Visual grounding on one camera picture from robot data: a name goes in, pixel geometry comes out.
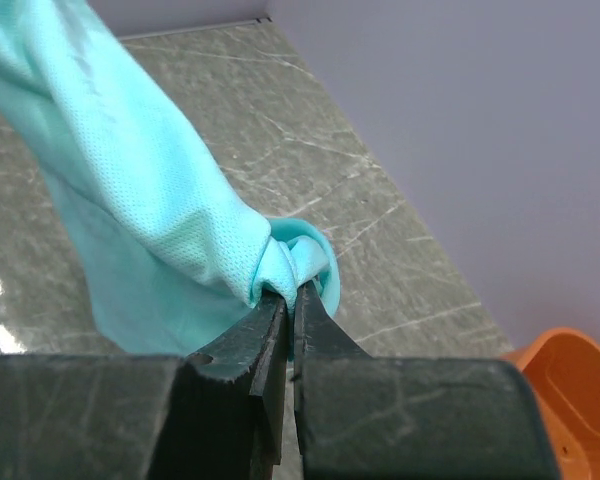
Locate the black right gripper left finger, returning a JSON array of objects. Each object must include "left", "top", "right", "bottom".
[{"left": 0, "top": 294, "right": 286, "bottom": 479}]

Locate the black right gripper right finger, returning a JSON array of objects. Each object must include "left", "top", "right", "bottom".
[{"left": 292, "top": 283, "right": 560, "bottom": 479}]

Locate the teal t shirt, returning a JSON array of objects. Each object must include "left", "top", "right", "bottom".
[{"left": 0, "top": 1, "right": 341, "bottom": 356}]

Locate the orange plastic basket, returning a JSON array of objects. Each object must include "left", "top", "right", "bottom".
[{"left": 504, "top": 328, "right": 600, "bottom": 480}]

